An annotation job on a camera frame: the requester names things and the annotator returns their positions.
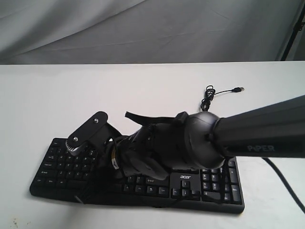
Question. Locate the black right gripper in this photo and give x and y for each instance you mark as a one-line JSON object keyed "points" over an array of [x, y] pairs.
{"points": [[140, 153]]}

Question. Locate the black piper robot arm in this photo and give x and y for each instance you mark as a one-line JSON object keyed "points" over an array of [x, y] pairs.
{"points": [[187, 141]]}

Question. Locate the black acer keyboard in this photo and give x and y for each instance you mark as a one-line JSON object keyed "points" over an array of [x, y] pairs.
{"points": [[62, 176]]}

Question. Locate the grey backdrop cloth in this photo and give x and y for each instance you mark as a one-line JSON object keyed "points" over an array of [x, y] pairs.
{"points": [[144, 31]]}

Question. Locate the black tripod stand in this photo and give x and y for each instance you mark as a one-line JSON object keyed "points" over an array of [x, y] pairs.
{"points": [[298, 26]]}

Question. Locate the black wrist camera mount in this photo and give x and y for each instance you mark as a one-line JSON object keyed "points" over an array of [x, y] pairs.
{"points": [[94, 133]]}

